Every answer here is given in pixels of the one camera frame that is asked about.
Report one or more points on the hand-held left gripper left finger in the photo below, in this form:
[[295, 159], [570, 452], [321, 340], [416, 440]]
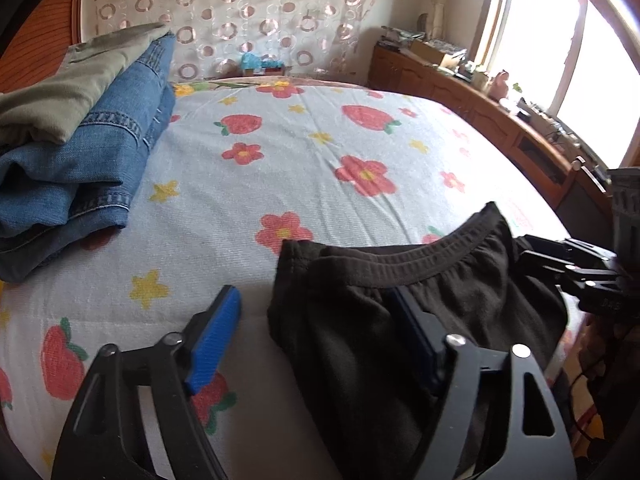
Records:
[[215, 345]]

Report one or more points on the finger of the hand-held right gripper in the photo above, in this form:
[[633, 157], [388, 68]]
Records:
[[560, 270], [560, 247]]

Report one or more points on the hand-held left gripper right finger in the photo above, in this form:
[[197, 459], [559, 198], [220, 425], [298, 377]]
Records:
[[411, 330]]

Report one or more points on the black pants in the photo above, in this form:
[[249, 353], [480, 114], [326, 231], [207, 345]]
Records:
[[350, 340]]

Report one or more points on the olive green pants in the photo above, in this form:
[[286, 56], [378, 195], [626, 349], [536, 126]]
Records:
[[75, 85]]

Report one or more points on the wooden chair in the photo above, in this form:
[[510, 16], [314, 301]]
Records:
[[545, 160]]

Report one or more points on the pink figurine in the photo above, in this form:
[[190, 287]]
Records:
[[501, 85]]

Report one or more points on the window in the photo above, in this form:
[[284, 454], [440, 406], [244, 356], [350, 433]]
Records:
[[550, 45]]

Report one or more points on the long wooden cabinet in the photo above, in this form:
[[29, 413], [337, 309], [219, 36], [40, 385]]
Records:
[[450, 90]]

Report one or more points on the dark denim jeans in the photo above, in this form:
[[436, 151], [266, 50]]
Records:
[[45, 255]]

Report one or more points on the floral bed sheet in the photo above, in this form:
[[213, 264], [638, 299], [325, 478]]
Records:
[[300, 160]]

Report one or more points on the blue denim jeans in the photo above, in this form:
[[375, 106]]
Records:
[[110, 150]]

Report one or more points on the cardboard box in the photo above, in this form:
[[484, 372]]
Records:
[[432, 50]]

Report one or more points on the small printed box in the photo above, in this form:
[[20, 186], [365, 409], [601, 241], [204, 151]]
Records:
[[277, 68]]

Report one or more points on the blue plastic bag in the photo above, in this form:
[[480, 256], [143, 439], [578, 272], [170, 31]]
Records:
[[255, 61]]

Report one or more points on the circle patterned curtain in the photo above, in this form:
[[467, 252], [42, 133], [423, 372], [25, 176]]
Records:
[[240, 5]]

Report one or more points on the wooden slatted panel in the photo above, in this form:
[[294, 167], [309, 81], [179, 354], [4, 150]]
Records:
[[35, 25]]

